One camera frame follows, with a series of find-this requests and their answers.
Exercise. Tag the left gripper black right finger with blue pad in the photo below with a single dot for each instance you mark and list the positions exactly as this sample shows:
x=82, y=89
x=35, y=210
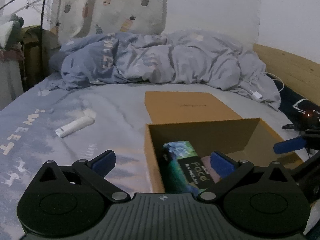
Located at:
x=242, y=180

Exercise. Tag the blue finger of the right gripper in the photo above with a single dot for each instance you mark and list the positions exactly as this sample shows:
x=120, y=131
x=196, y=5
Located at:
x=286, y=146

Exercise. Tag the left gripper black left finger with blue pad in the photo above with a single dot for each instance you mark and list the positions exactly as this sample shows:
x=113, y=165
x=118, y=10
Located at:
x=82, y=181

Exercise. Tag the white plastic device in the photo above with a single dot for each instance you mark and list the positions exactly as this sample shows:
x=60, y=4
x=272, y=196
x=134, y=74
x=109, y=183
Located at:
x=74, y=126

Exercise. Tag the pink soft pouch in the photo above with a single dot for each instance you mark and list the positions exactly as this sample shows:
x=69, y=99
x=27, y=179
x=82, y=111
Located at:
x=206, y=161

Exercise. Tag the open brown cardboard box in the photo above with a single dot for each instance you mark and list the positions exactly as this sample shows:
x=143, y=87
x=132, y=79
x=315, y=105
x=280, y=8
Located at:
x=250, y=139

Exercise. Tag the green tissue pack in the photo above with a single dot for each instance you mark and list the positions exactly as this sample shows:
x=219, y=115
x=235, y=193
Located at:
x=186, y=171

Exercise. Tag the blue printed bed sheet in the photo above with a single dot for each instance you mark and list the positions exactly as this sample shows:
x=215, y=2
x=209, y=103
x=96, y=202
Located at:
x=28, y=137

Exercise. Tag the wooden headboard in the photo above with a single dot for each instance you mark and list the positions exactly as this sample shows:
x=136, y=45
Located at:
x=298, y=73

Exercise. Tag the brown cardboard box lid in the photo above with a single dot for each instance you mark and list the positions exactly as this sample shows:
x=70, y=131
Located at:
x=179, y=107

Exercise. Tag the crumpled blue grey duvet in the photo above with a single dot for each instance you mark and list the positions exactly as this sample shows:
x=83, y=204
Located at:
x=190, y=56

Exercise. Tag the pile of clothes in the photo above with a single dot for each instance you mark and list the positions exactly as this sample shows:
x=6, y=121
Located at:
x=11, y=33

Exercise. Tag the pineapple print curtain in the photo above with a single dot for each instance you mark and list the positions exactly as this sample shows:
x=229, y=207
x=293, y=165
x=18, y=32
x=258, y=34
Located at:
x=79, y=18

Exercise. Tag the black metal clothes rack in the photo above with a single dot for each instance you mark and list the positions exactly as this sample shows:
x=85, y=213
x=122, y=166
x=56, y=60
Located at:
x=43, y=14

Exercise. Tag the white charger with cable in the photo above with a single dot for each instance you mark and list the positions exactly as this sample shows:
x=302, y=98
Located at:
x=265, y=86

